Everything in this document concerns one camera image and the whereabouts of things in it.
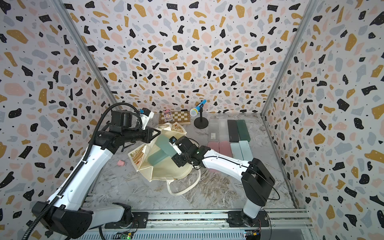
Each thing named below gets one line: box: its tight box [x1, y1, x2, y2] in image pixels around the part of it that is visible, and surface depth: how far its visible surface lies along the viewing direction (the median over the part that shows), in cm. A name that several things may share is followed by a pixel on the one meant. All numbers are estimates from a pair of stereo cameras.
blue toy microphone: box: [190, 99, 207, 117], surface depth 97 cm
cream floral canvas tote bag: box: [127, 121, 201, 196], surface depth 76 cm
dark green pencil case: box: [236, 119, 251, 142], surface depth 112 cm
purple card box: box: [163, 109, 174, 123], surface depth 115 cm
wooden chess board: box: [158, 110, 191, 125], surface depth 118 cm
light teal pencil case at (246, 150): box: [239, 140, 254, 162], surface depth 102 cm
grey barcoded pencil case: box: [208, 118, 219, 142], surface depth 112 cm
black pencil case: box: [227, 119, 240, 143], surface depth 112 cm
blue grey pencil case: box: [155, 134, 178, 157], surface depth 76 cm
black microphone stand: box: [193, 103, 209, 129], surface depth 118 cm
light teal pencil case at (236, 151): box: [230, 142, 244, 161], surface depth 102 cm
